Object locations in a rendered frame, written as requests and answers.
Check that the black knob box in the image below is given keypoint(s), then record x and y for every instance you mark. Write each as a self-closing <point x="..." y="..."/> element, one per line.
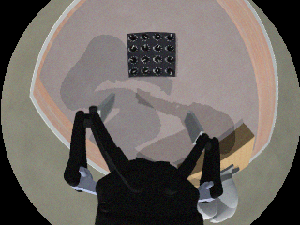
<point x="142" y="48"/>

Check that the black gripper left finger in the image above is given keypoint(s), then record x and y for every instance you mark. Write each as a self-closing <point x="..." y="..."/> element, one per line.
<point x="76" y="173"/>

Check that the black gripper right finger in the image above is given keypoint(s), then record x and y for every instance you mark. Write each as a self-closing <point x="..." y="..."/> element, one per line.
<point x="210" y="184"/>

